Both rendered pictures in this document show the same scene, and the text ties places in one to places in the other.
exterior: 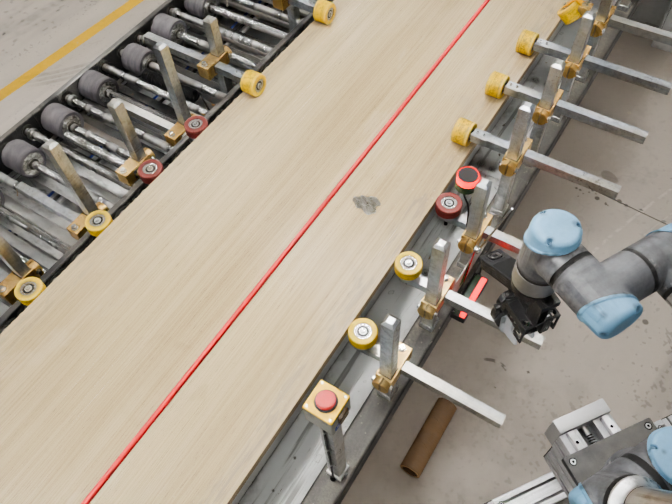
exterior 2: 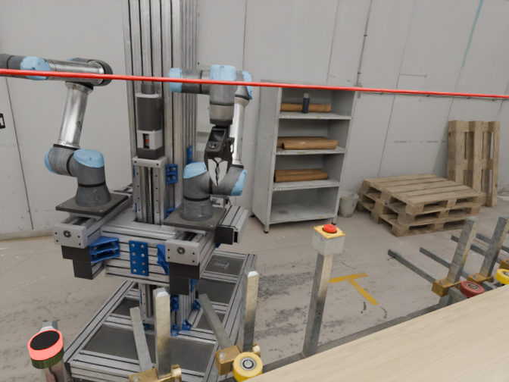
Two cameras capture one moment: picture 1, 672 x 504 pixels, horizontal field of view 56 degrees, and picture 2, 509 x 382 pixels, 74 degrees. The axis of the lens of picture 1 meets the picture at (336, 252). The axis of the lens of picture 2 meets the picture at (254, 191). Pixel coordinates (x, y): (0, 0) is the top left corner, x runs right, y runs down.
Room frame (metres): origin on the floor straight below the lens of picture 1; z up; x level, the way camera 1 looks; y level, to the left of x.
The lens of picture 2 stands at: (1.38, 0.24, 1.68)
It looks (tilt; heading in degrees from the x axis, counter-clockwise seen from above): 20 degrees down; 206
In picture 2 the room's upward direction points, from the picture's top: 4 degrees clockwise
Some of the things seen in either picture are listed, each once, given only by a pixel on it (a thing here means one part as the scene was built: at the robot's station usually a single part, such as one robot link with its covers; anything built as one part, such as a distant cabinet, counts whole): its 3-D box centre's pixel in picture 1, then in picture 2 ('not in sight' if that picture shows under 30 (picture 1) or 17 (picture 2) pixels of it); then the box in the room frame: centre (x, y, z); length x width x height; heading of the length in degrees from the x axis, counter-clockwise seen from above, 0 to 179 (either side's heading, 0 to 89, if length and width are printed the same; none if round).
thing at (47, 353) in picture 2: (467, 177); (45, 344); (1.08, -0.37, 1.10); 0.06 x 0.06 x 0.02
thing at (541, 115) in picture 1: (547, 106); not in sight; (1.47, -0.72, 0.95); 0.13 x 0.06 x 0.05; 143
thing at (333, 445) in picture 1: (333, 446); (316, 308); (0.44, 0.05, 0.93); 0.05 x 0.04 x 0.45; 143
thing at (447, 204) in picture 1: (447, 212); not in sight; (1.15, -0.35, 0.85); 0.08 x 0.08 x 0.11
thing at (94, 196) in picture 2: not in sight; (92, 190); (0.43, -1.05, 1.09); 0.15 x 0.15 x 0.10
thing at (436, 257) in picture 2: not in sight; (458, 270); (-0.37, 0.54, 0.80); 0.43 x 0.03 x 0.04; 53
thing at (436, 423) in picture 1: (429, 436); not in sight; (0.71, -0.29, 0.04); 0.30 x 0.08 x 0.08; 143
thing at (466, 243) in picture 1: (474, 231); not in sight; (1.07, -0.42, 0.85); 0.13 x 0.06 x 0.05; 143
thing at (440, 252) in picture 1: (433, 291); (163, 362); (0.85, -0.26, 0.89); 0.03 x 0.03 x 0.48; 53
